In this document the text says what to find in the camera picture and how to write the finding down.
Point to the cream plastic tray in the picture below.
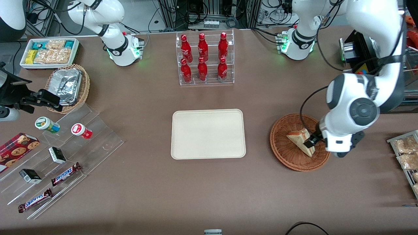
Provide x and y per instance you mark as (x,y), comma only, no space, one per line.
(208,134)

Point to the black box device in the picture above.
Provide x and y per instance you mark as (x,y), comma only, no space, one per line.
(356,49)

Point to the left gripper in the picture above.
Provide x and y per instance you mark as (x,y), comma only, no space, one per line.
(314,138)

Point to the yellow snack packet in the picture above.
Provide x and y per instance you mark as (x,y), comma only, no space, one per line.
(31,56)

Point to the snickers chocolate bar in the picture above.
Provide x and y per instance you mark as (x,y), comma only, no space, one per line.
(65,174)
(35,200)

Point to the silver foil packet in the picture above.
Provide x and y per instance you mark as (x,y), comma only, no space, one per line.
(67,85)

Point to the small rice cracker bag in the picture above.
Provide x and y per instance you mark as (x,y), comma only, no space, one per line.
(56,44)

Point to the grey power strip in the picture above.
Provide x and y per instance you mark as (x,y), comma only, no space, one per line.
(211,23)

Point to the small black box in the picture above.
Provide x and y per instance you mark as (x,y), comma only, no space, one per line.
(57,155)
(30,176)

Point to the red cookie box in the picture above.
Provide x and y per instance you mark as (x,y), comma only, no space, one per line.
(16,150)

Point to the triangle sandwich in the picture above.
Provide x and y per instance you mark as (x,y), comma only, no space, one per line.
(298,137)

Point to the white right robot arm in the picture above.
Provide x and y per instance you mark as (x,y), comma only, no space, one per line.
(107,19)

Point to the red packaged item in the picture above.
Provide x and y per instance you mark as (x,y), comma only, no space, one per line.
(412,24)

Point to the oval tan wicker basket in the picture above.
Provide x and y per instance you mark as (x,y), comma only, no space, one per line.
(84,88)

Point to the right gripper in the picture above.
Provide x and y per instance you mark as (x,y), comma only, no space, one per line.
(17,94)

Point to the grey white cap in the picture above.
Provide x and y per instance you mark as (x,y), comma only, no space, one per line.
(213,232)

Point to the green lid snack cup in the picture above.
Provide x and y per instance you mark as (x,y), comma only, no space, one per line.
(45,124)

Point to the large rice cracker bag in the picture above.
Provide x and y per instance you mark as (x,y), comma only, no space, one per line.
(54,56)

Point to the red lid snack cup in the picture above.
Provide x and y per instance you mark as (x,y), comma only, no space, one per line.
(80,130)

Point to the red soda bottle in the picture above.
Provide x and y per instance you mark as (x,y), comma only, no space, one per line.
(186,72)
(185,49)
(202,71)
(223,46)
(222,70)
(202,48)

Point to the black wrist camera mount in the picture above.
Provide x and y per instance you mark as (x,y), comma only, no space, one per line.
(11,86)

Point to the clear bag of crackers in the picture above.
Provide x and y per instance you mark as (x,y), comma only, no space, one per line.
(408,161)
(405,145)

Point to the clear acrylic bottle rack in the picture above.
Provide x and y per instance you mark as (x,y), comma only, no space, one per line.
(210,80)

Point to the clear acrylic stepped display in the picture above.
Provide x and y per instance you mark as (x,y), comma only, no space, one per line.
(98,130)

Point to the white plastic snack bin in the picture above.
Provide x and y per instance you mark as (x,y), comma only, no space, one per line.
(75,49)

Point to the teal snack packet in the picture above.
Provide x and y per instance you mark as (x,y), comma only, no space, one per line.
(39,45)

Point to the grey metal snack tray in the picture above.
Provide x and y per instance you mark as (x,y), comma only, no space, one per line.
(392,142)

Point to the round brown wicker basket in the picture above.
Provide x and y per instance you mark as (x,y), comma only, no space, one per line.
(287,156)

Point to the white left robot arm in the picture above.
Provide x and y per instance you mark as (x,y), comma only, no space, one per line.
(385,19)

